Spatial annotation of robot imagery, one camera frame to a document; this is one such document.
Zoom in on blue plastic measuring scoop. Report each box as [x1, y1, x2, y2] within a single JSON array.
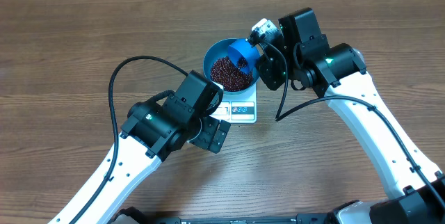
[[227, 38, 260, 74]]

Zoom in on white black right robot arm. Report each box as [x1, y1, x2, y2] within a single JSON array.
[[248, 8, 444, 223]]

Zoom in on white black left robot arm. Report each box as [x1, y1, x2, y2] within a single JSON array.
[[52, 71, 230, 223]]

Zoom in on white digital kitchen scale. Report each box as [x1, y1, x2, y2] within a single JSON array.
[[211, 82, 257, 124]]

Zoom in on teal blue bowl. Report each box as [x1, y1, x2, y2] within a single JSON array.
[[203, 38, 259, 85]]

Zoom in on red adzuki beans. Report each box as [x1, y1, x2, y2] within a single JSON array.
[[211, 56, 253, 92]]

